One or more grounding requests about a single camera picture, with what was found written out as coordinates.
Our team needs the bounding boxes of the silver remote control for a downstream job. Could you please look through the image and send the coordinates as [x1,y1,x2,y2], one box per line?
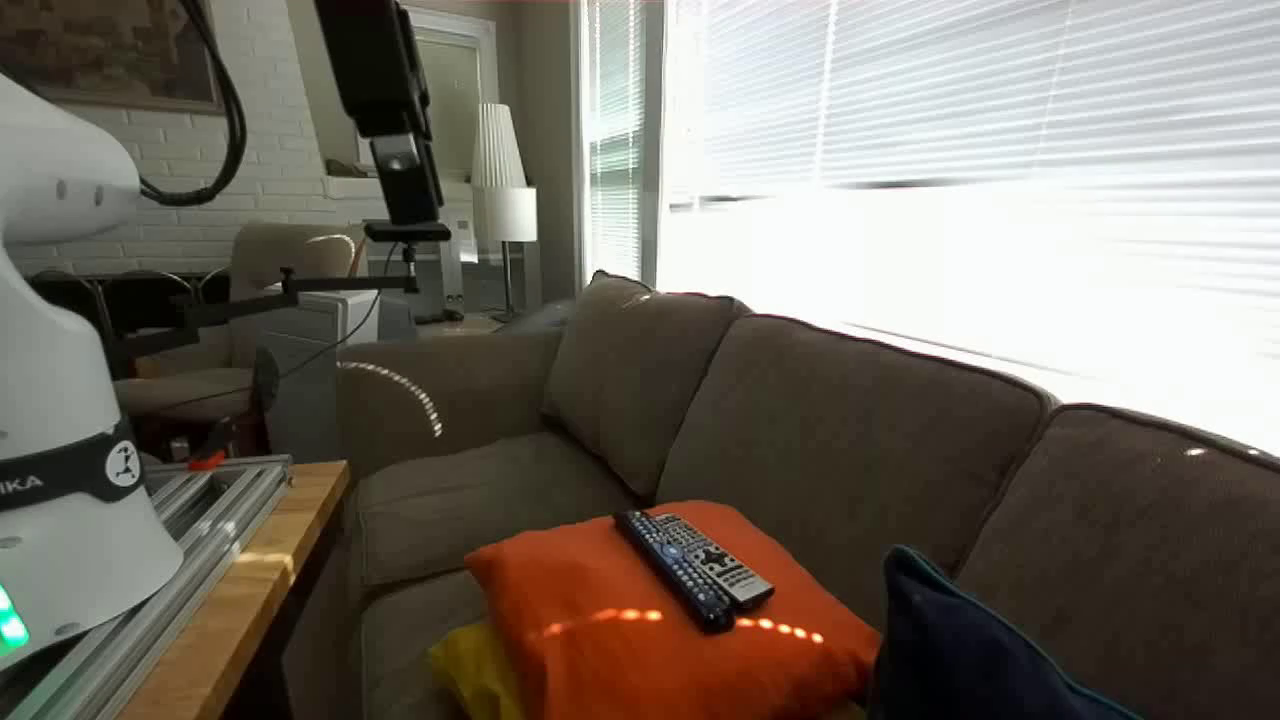
[659,517,772,610]

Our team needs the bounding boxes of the black RCA remote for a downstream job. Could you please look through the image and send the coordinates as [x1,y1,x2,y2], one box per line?
[613,506,730,632]

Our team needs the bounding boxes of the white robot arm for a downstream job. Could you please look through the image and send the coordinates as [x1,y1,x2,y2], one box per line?
[0,74,184,666]

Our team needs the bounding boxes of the white floor lamp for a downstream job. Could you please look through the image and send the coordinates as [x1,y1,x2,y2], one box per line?
[473,104,541,310]

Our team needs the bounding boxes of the orange pillow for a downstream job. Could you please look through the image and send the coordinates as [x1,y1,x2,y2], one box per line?
[462,501,878,720]

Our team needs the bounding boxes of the yellow pillow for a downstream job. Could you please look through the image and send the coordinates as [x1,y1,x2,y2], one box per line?
[426,619,525,720]

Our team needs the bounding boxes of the dark navy pillow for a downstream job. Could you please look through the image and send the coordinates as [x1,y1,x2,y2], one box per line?
[867,547,1141,720]

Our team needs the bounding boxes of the beige armchair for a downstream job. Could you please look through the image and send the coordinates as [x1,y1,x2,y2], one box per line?
[114,218,363,420]

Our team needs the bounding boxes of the window blinds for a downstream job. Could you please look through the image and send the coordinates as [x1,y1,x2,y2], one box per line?
[573,0,1280,449]

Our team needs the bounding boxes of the wooden table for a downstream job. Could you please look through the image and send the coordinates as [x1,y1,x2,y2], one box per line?
[120,454,351,720]

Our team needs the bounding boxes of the black camera on stand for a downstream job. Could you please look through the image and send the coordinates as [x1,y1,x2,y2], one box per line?
[312,0,453,293]

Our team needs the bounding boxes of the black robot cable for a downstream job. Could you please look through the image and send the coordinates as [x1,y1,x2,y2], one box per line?
[137,0,250,213]

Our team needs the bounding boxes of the framed wall picture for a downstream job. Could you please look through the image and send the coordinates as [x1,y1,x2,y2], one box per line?
[0,0,220,111]

